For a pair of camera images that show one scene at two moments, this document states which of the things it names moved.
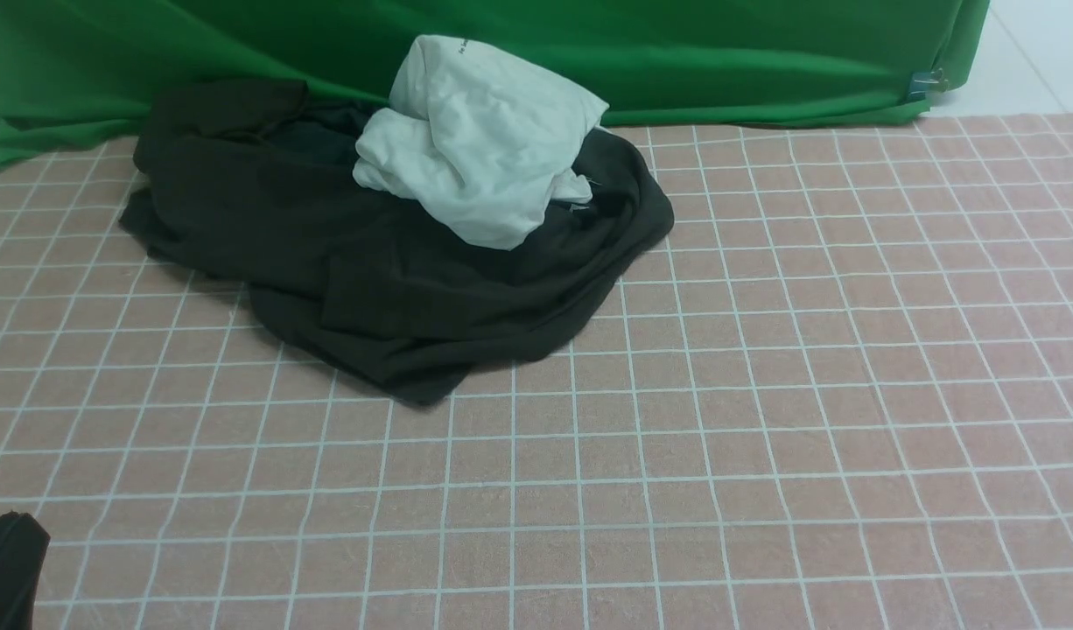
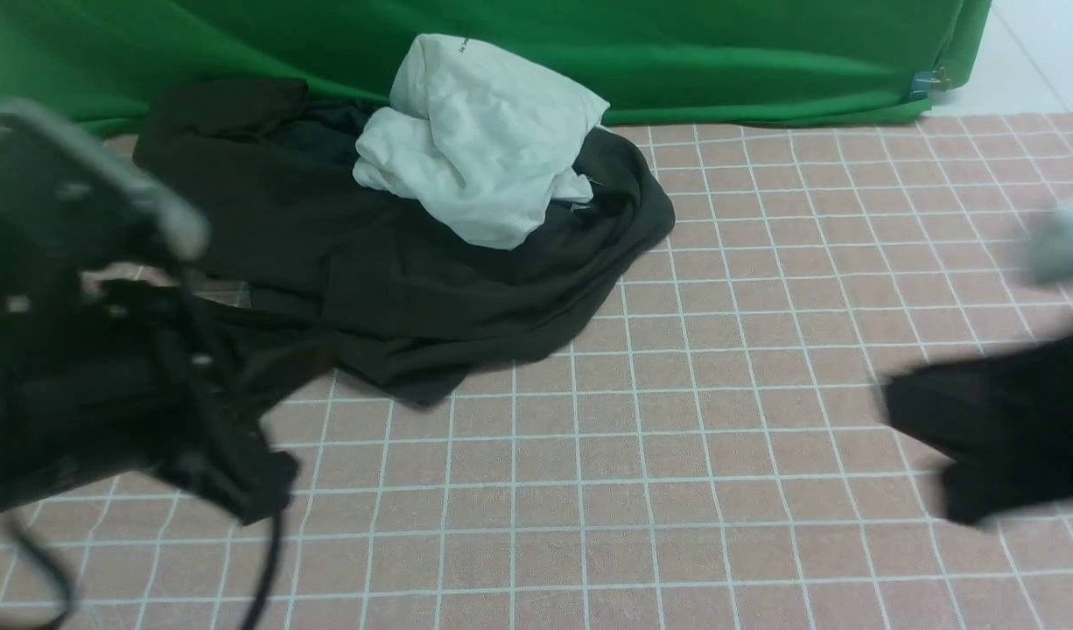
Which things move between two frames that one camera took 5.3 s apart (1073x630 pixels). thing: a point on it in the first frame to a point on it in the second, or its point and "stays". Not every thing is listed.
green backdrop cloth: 56,73 stays
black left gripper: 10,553 to 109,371
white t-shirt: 496,141 stays
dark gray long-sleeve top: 253,182 stays
